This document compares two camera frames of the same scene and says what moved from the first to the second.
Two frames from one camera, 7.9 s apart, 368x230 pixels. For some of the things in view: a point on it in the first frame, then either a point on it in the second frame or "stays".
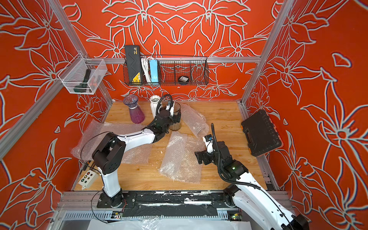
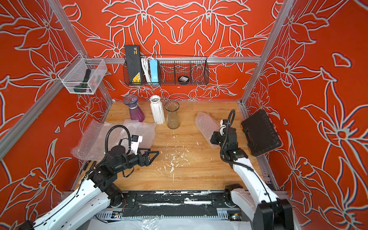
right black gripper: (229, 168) -> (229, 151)
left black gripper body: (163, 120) -> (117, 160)
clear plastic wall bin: (83, 75) stays
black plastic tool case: (260, 133) stays
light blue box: (154, 70) stays
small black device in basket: (182, 78) stays
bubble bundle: (197, 123) -> (207, 125)
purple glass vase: (136, 113) stays
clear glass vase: (176, 126) stays
